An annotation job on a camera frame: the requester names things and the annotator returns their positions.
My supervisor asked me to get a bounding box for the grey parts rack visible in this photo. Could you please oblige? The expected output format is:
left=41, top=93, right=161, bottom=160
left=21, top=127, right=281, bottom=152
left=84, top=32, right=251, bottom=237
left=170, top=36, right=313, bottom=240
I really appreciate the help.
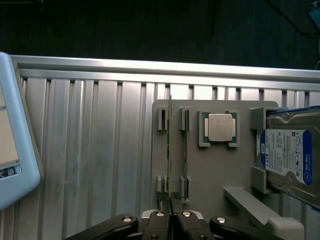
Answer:
left=151, top=99, right=305, bottom=240

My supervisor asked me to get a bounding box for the silver CPU chip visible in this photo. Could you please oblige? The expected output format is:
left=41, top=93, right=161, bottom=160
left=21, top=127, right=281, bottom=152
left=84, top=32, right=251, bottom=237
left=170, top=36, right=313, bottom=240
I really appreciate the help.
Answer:
left=202, top=112, right=237, bottom=147

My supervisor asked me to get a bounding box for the blue label hard disk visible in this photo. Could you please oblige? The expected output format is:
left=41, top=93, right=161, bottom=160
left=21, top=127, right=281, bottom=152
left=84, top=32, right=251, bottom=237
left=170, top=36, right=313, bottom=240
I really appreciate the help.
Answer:
left=254, top=106, right=320, bottom=210

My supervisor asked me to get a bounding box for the light blue teach pendant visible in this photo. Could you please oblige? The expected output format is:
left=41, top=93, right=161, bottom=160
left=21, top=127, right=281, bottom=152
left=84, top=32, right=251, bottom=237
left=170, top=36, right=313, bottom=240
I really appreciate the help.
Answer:
left=0, top=51, right=46, bottom=211

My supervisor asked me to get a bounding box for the blue background object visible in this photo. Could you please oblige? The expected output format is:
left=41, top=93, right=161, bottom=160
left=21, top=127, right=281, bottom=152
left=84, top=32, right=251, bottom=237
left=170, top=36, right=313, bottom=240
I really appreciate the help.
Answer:
left=309, top=0, right=320, bottom=26

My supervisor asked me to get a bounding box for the thin dark curved cable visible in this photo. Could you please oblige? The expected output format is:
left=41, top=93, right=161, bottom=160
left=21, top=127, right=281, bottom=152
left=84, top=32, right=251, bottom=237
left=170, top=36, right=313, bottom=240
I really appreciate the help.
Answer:
left=266, top=0, right=320, bottom=41

